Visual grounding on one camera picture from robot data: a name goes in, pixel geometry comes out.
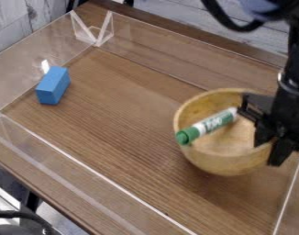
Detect brown wooden bowl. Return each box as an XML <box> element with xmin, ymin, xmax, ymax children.
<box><xmin>172</xmin><ymin>88</ymin><xmax>275</xmax><ymax>176</ymax></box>

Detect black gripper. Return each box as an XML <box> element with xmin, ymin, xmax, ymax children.
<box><xmin>238</xmin><ymin>73</ymin><xmax>299</xmax><ymax>167</ymax></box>

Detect blue foam block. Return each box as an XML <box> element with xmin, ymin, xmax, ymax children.
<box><xmin>36</xmin><ymin>66</ymin><xmax>71</xmax><ymax>105</ymax></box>

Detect black cable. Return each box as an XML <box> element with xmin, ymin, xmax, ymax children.
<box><xmin>0</xmin><ymin>210</ymin><xmax>55</xmax><ymax>235</ymax></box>

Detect clear acrylic corner bracket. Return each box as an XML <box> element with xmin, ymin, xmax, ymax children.
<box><xmin>70</xmin><ymin>11</ymin><xmax>114</xmax><ymax>47</ymax></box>

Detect clear acrylic front wall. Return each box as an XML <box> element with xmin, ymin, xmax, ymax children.
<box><xmin>0</xmin><ymin>110</ymin><xmax>198</xmax><ymax>235</ymax></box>

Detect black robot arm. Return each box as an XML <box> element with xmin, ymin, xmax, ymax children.
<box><xmin>200</xmin><ymin>0</ymin><xmax>299</xmax><ymax>166</ymax></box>

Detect green white Expo marker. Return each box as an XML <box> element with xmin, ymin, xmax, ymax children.
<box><xmin>175</xmin><ymin>107</ymin><xmax>236</xmax><ymax>145</ymax></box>

